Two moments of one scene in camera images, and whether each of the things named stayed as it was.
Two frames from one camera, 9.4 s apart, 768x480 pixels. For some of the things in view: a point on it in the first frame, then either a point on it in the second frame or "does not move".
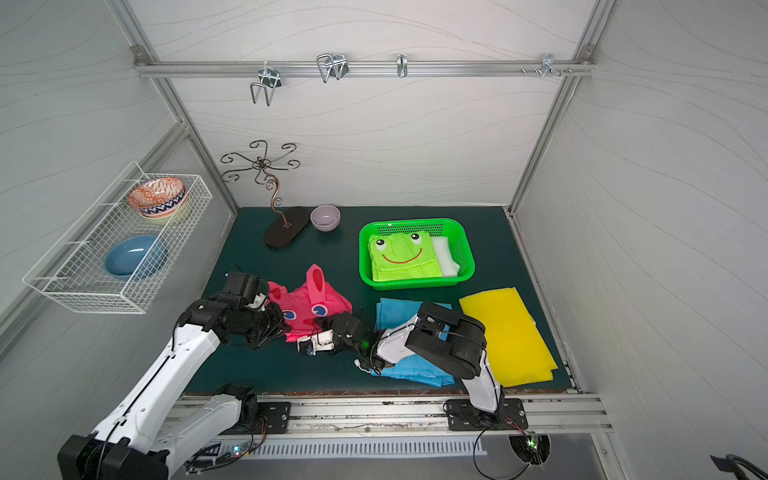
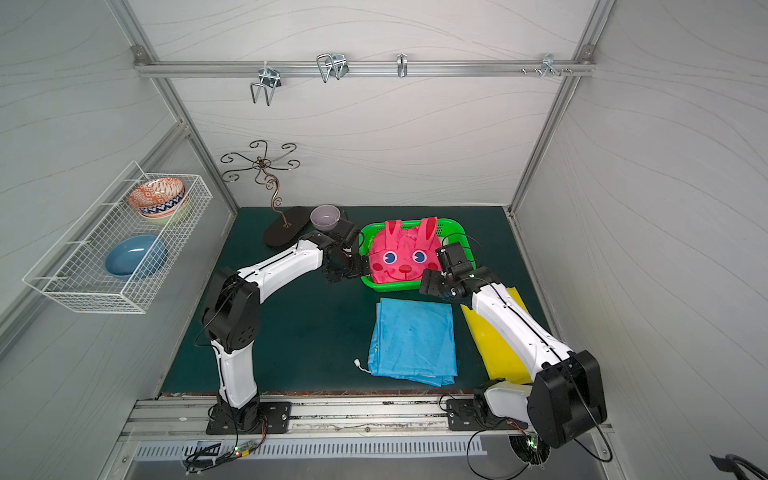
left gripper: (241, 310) to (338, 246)
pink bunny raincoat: (317, 299) to (398, 255)
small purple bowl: (325, 217) does not move
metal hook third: (402, 63) does not move
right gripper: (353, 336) to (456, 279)
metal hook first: (271, 79) does not move
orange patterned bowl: (157, 198) does not move
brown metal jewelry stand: (277, 236) does not move
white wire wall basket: (120, 252) does not move
